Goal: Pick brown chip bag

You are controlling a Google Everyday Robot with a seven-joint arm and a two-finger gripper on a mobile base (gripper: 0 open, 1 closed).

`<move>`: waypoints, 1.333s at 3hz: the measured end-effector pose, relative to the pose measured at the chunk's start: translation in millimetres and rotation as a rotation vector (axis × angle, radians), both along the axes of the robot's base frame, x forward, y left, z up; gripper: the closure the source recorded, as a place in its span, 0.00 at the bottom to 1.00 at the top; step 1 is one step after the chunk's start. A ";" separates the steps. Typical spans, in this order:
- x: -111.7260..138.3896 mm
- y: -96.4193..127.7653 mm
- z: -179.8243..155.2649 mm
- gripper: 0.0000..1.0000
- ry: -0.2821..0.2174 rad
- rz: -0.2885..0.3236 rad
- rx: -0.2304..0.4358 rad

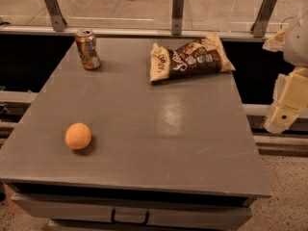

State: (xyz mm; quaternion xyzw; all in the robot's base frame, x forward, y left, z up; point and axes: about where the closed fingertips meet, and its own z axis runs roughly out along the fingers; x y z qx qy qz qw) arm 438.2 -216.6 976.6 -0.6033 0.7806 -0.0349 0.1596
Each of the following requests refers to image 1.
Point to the black drawer handle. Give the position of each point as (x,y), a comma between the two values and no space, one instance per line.
(129,216)

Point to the brown chip bag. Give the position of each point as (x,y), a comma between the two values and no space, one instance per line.
(200,56)

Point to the metal railing bracket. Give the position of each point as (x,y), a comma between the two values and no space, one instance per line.
(177,17)
(57,19)
(262,20)

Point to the orange fruit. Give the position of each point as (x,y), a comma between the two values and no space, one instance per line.
(78,136)

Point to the grey horizontal railing bar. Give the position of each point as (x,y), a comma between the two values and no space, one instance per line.
(129,33)

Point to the gold soda can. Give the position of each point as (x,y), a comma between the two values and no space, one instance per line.
(86,45)

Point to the right metal railing bracket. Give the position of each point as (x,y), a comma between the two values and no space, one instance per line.
(262,20)

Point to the middle metal railing bracket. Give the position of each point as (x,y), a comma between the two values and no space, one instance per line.
(177,17)

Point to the grey drawer cabinet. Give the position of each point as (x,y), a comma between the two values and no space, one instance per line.
(181,150)

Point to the left metal railing bracket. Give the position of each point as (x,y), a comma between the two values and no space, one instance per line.
(57,19)

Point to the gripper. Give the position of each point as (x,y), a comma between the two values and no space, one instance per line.
(297,43)

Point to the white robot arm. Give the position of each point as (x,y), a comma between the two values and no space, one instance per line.
(293,40)

